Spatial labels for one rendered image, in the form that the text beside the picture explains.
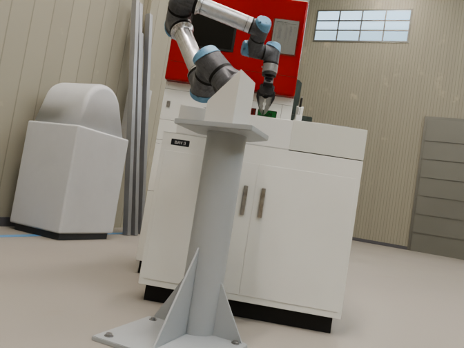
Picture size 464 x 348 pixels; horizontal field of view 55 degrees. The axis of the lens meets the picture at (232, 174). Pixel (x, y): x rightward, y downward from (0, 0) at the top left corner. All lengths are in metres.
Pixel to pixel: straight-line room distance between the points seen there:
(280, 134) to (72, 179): 2.13
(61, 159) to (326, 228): 2.42
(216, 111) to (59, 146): 2.34
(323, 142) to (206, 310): 0.94
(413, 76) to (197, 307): 10.99
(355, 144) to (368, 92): 10.10
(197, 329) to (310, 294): 0.62
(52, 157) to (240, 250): 2.24
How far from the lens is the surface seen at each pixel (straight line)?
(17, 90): 4.33
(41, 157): 4.03
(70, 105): 4.01
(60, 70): 4.68
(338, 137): 2.16
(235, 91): 1.74
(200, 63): 1.89
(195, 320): 1.78
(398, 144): 11.91
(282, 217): 2.11
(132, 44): 5.15
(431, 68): 12.39
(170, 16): 2.23
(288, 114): 2.79
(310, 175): 2.12
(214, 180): 1.71
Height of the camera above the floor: 0.55
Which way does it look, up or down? 3 degrees up
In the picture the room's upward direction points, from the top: 9 degrees clockwise
